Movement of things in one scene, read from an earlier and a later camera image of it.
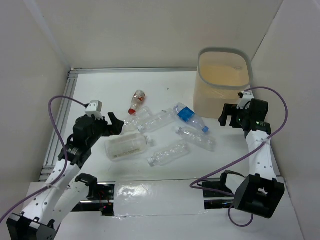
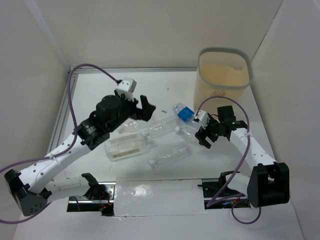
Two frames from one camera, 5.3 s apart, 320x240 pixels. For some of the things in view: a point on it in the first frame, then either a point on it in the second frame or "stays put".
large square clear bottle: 124,146 stays put
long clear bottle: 165,117 to 161,127
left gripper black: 108,126 to 135,108
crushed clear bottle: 131,124 stays put
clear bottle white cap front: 169,155 stays put
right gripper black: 230,109 to 202,136
